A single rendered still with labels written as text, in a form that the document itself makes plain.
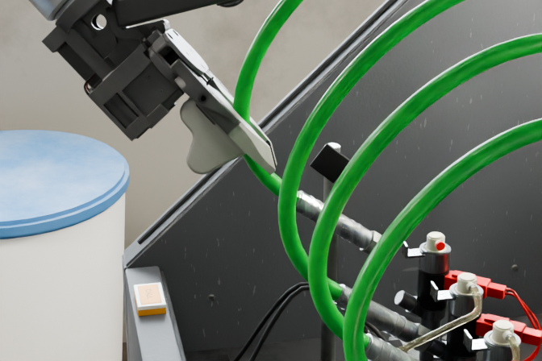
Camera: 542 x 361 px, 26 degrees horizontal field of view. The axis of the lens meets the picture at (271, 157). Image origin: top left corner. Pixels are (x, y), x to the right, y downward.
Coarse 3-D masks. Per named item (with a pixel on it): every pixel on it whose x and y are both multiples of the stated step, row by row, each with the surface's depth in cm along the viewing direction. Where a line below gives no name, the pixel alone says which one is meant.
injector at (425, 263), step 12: (432, 252) 105; (444, 252) 105; (420, 264) 106; (432, 264) 105; (444, 264) 105; (420, 276) 106; (432, 276) 105; (444, 276) 106; (420, 288) 107; (396, 300) 107; (408, 300) 107; (420, 300) 107; (432, 300) 106; (408, 312) 107; (420, 312) 107; (432, 312) 107; (444, 312) 108; (432, 324) 108; (420, 360) 110; (432, 360) 109
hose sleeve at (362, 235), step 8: (304, 200) 101; (312, 200) 102; (296, 208) 101; (304, 208) 101; (312, 208) 101; (320, 208) 102; (312, 216) 102; (344, 216) 103; (336, 224) 102; (344, 224) 103; (352, 224) 103; (360, 224) 104; (336, 232) 103; (344, 232) 103; (352, 232) 103; (360, 232) 103; (368, 232) 104; (352, 240) 103; (360, 240) 103; (368, 240) 104
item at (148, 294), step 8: (144, 288) 128; (152, 288) 128; (144, 296) 126; (152, 296) 126; (160, 296) 126; (136, 304) 126; (144, 304) 125; (144, 312) 124; (152, 312) 125; (160, 312) 125
